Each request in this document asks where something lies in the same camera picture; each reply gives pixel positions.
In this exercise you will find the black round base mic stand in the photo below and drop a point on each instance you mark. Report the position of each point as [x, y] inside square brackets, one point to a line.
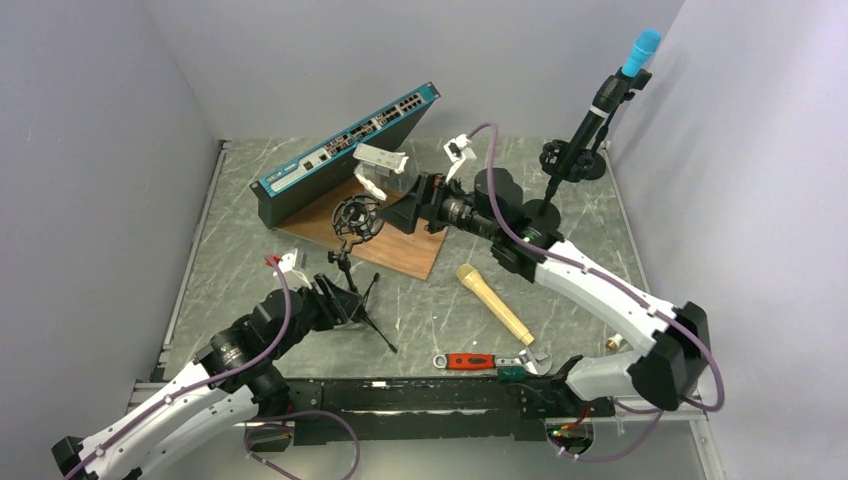
[578, 159]

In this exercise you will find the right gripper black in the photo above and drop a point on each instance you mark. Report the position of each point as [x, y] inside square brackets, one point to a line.
[425, 200]

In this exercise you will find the black microphone blue foam head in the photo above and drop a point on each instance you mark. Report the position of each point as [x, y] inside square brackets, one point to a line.
[643, 49]

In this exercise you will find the black tripod shock mount stand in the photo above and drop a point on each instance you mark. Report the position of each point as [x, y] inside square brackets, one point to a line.
[355, 222]

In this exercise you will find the blue network switch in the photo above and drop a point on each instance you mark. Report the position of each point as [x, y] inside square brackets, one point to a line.
[300, 180]

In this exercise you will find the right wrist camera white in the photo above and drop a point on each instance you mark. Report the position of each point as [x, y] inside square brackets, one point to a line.
[459, 151]

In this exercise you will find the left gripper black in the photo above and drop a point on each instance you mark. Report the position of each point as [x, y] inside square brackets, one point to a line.
[337, 304]

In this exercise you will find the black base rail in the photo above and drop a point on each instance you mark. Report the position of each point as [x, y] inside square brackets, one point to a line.
[420, 408]

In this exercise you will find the red handled adjustable wrench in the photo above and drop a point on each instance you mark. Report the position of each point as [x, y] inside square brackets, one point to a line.
[534, 364]

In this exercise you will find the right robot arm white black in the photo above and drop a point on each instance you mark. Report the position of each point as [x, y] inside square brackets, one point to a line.
[669, 344]

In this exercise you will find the beige gold microphone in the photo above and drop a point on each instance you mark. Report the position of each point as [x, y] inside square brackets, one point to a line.
[471, 278]

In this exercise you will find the brown wooden board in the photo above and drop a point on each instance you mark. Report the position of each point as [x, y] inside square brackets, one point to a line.
[413, 255]

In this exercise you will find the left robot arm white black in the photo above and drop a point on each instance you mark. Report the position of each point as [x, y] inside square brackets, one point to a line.
[232, 378]

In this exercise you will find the green small connector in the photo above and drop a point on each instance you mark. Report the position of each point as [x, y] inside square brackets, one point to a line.
[512, 374]

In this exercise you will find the white silver bracket fixture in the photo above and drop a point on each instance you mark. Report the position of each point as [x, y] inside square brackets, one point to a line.
[376, 162]

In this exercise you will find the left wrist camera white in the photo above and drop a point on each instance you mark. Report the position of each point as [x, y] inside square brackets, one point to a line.
[292, 266]

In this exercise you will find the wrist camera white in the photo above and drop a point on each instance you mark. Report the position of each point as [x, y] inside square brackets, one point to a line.
[459, 151]
[292, 266]

